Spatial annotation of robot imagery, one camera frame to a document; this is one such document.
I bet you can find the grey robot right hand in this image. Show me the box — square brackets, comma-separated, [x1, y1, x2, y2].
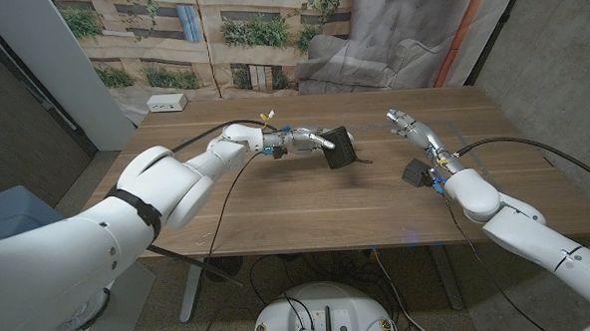
[386, 106, 467, 179]

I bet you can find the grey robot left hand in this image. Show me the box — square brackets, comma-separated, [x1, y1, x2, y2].
[261, 125, 339, 159]

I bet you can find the black cylindrical speaker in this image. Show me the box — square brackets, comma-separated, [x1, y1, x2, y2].
[318, 125, 374, 171]

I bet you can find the printed building backdrop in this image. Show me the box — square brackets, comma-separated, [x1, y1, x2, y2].
[51, 0, 531, 128]

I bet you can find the white power strip box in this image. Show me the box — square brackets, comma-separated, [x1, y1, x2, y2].
[146, 93, 189, 114]

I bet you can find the grey table leg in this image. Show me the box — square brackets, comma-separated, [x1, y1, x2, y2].
[176, 257, 208, 325]
[431, 242, 465, 313]

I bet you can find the white robot torso base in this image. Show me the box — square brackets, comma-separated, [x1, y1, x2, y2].
[249, 279, 397, 331]

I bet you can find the white partition panel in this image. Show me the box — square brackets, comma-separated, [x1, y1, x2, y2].
[0, 0, 139, 158]

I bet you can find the blue plastic bin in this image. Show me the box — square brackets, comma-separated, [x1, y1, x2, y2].
[0, 182, 68, 243]

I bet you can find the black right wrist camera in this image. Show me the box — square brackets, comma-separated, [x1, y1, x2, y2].
[401, 158, 435, 189]

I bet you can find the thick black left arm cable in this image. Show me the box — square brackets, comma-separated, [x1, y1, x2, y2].
[141, 117, 281, 292]

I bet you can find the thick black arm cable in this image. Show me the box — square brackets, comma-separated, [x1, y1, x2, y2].
[452, 133, 590, 195]
[141, 117, 281, 292]

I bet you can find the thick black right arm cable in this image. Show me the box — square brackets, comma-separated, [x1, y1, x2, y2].
[452, 133, 590, 195]

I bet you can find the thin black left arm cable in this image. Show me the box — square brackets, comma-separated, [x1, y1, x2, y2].
[188, 153, 269, 331]

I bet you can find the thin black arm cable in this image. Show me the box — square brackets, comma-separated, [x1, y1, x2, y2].
[188, 153, 269, 331]
[441, 187, 550, 331]

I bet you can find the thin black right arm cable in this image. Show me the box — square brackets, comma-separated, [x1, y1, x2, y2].
[441, 187, 550, 331]

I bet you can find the white floor cable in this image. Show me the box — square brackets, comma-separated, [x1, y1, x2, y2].
[372, 246, 436, 331]

